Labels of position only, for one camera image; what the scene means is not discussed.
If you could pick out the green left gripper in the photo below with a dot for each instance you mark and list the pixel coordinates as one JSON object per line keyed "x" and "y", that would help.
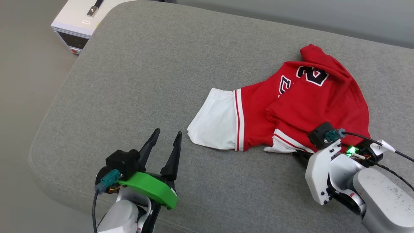
{"x": 152, "y": 189}

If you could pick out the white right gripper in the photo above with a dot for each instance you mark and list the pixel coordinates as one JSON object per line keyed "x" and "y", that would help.
{"x": 318, "y": 174}

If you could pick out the red and white jersey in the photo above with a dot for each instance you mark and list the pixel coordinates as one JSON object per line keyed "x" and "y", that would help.
{"x": 323, "y": 103}

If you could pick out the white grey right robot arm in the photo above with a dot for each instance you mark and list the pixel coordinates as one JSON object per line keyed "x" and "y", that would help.
{"x": 381, "y": 194}

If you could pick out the grey fabric sofa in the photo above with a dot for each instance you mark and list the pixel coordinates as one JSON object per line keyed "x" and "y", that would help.
{"x": 145, "y": 81}

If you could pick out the white power supply box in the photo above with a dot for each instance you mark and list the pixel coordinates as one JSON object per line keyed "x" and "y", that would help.
{"x": 77, "y": 22}

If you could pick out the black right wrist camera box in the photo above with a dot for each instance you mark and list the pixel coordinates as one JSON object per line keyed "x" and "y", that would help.
{"x": 320, "y": 134}

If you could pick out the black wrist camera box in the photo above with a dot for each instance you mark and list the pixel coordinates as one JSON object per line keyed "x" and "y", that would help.
{"x": 320, "y": 134}
{"x": 122, "y": 161}

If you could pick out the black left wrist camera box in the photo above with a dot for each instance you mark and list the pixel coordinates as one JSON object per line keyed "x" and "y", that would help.
{"x": 122, "y": 161}

